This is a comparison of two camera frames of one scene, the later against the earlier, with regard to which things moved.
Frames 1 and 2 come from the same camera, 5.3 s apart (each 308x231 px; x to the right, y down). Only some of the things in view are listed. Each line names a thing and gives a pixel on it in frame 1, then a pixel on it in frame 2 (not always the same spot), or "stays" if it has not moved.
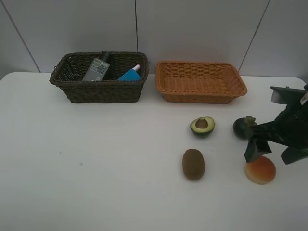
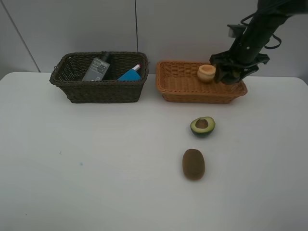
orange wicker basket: x=198 y=83 stays
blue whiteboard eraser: x=131 y=75 stays
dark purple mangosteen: x=243 y=127 → x=233 y=77
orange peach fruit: x=261 y=171 → x=206 y=73
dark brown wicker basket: x=69 y=71 stays
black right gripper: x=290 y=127 → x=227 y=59
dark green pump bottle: x=98 y=68 stays
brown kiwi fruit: x=193 y=164 stays
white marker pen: x=136 y=68 stays
